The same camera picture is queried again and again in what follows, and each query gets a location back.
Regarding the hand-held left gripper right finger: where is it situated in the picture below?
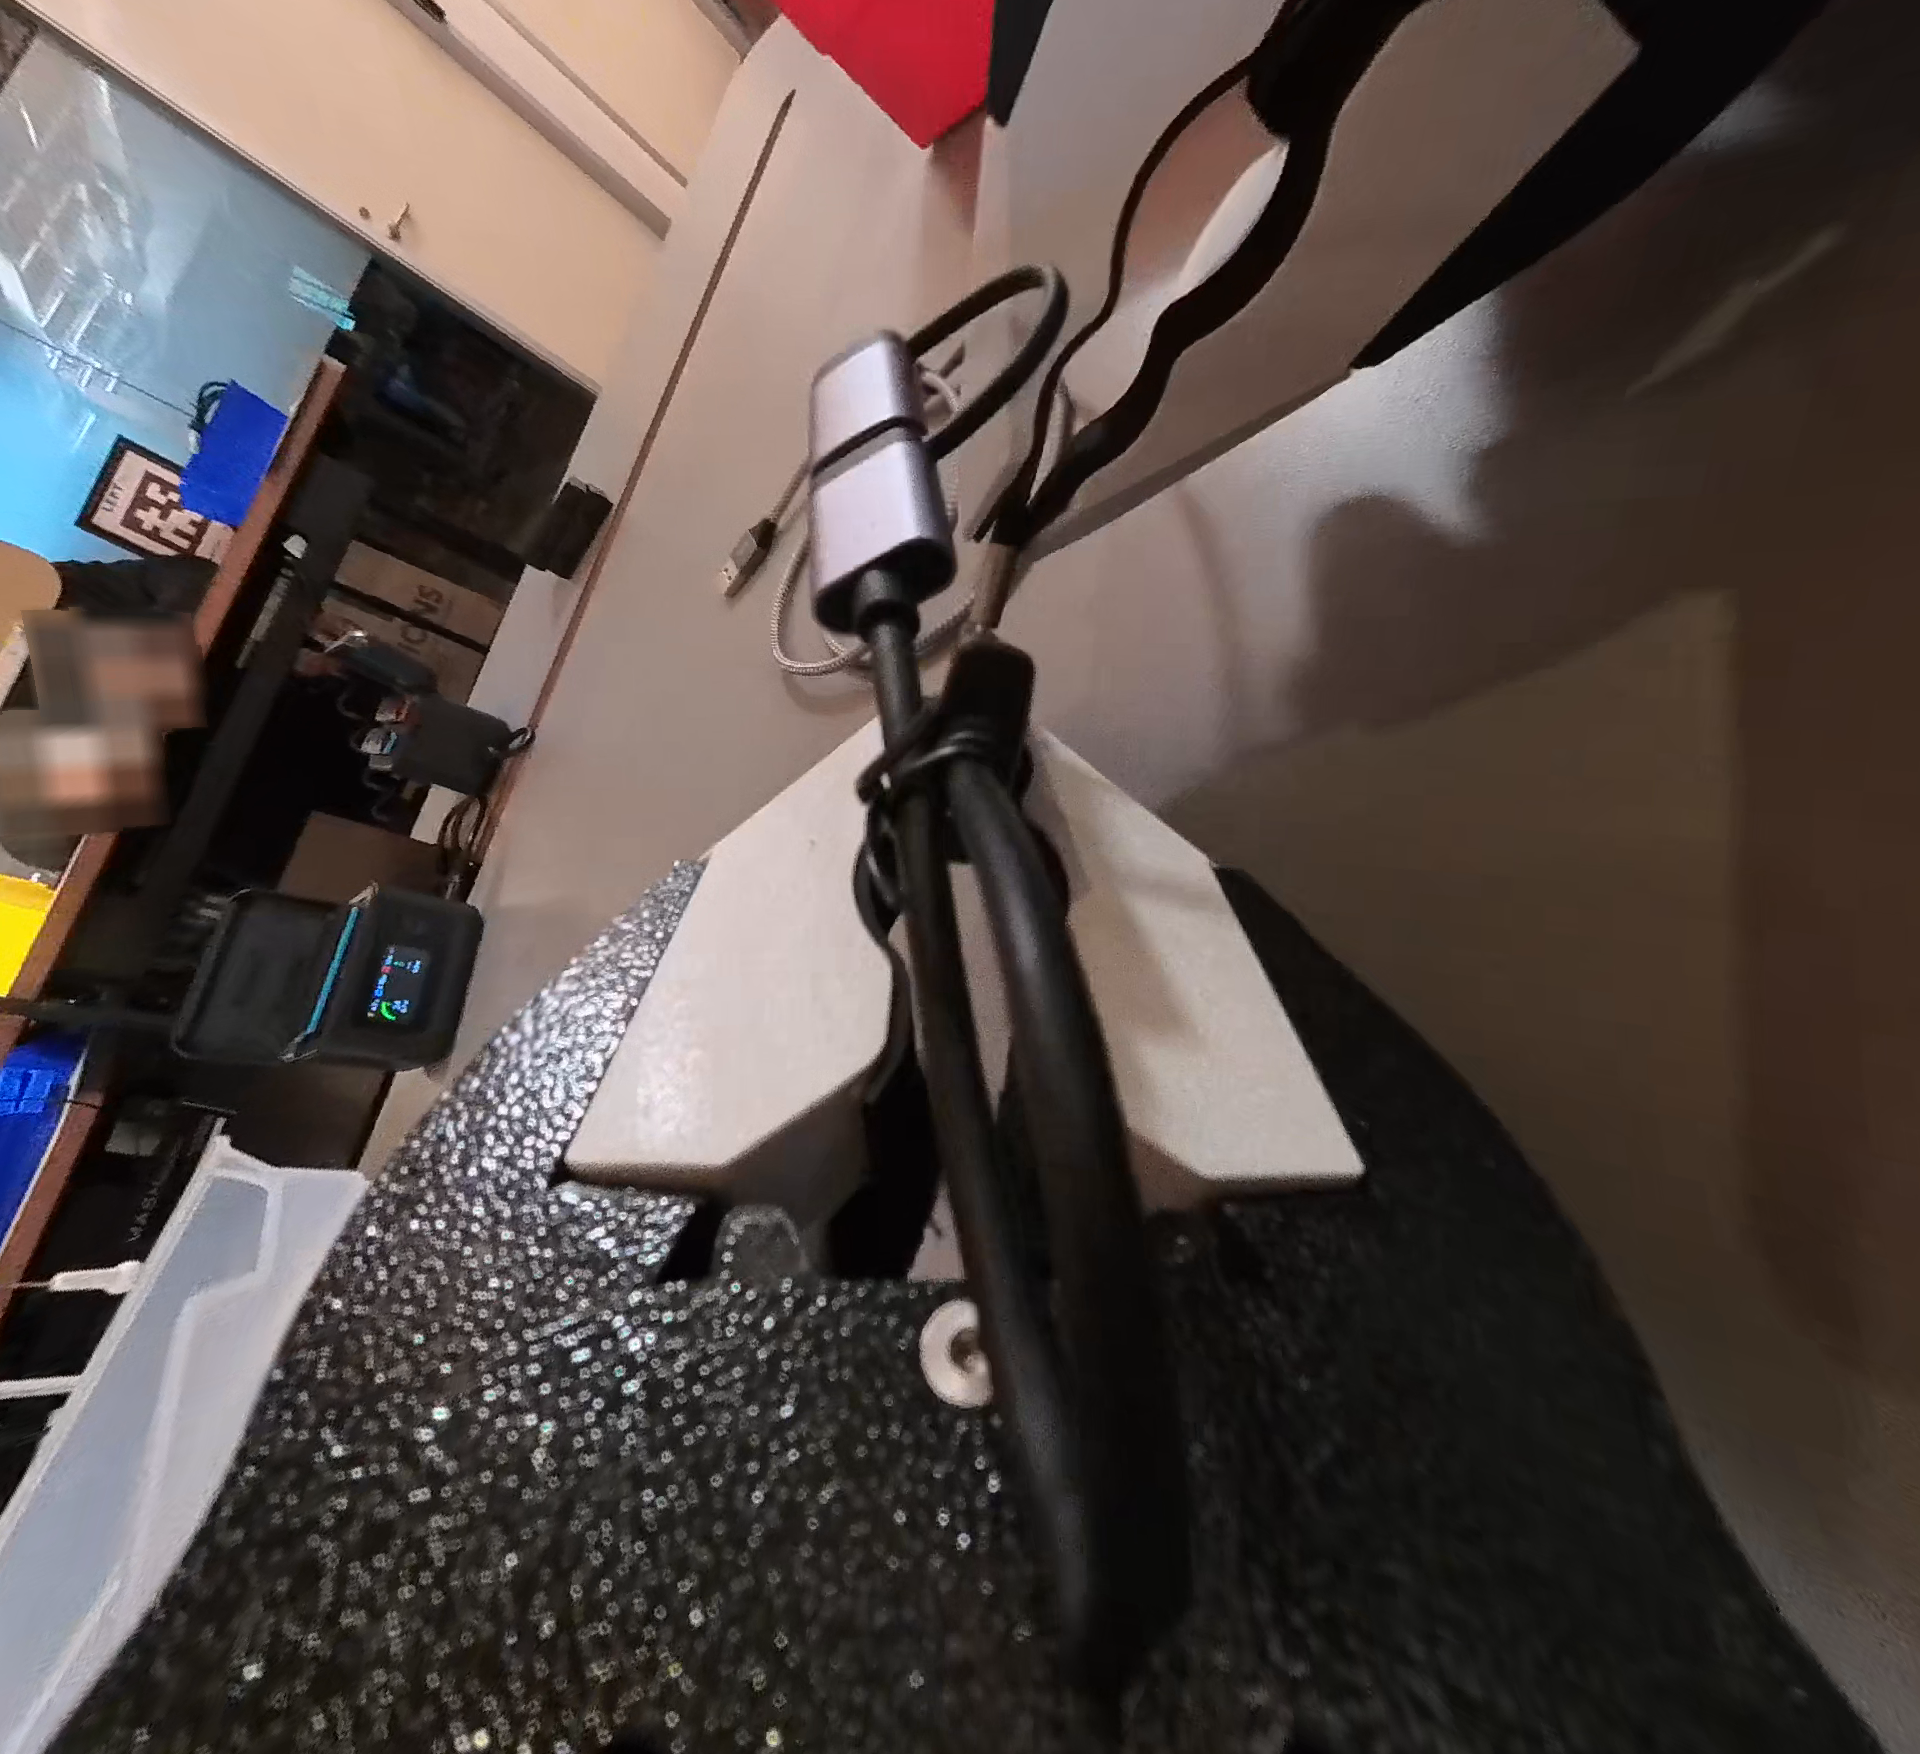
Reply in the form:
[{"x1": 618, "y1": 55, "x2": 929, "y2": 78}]
[{"x1": 1033, "y1": 726, "x2": 1367, "y2": 1212}]

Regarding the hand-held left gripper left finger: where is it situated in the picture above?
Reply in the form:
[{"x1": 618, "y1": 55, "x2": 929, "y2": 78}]
[{"x1": 567, "y1": 720, "x2": 907, "y2": 1273}]

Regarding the grey braided cable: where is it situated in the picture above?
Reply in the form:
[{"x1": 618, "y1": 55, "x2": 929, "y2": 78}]
[{"x1": 725, "y1": 344, "x2": 1082, "y2": 676}]

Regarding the black cable with grey adapter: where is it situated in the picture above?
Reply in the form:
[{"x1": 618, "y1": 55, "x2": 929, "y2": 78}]
[{"x1": 812, "y1": 267, "x2": 1190, "y2": 1688}]

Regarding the black battery charger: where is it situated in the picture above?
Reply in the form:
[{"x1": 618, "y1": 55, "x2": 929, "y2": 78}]
[{"x1": 344, "y1": 681, "x2": 526, "y2": 802}]

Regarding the cardboard box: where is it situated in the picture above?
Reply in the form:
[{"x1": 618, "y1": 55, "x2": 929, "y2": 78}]
[{"x1": 277, "y1": 808, "x2": 453, "y2": 908}]

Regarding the black power station with display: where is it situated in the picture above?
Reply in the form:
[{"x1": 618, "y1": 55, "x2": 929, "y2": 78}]
[{"x1": 169, "y1": 884, "x2": 487, "y2": 1072}]

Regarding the small black box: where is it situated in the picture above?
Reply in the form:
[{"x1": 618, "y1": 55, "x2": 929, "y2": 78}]
[{"x1": 517, "y1": 476, "x2": 613, "y2": 578}]

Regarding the clear plastic bin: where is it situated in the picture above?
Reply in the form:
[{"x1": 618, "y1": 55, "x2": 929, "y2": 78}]
[{"x1": 0, "y1": 1130, "x2": 372, "y2": 1620}]

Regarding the yellow plastic bin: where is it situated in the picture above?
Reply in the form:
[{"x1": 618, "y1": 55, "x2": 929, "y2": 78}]
[{"x1": 0, "y1": 877, "x2": 70, "y2": 1012}]

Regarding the long wooden table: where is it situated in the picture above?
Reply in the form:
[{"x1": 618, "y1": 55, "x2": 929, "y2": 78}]
[{"x1": 0, "y1": 359, "x2": 356, "y2": 1291}]

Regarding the blue bin stack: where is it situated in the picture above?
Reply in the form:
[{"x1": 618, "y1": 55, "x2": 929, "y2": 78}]
[{"x1": 0, "y1": 1040, "x2": 95, "y2": 1252}]

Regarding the blue flat box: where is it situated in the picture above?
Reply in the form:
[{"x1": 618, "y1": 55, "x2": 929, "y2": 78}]
[{"x1": 179, "y1": 380, "x2": 294, "y2": 532}]

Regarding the framed tag poster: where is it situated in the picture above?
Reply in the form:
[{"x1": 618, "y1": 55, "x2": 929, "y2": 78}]
[{"x1": 75, "y1": 433, "x2": 243, "y2": 571}]

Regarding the tan board on stand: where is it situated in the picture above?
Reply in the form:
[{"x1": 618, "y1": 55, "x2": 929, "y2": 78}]
[{"x1": 0, "y1": 547, "x2": 55, "y2": 705}]

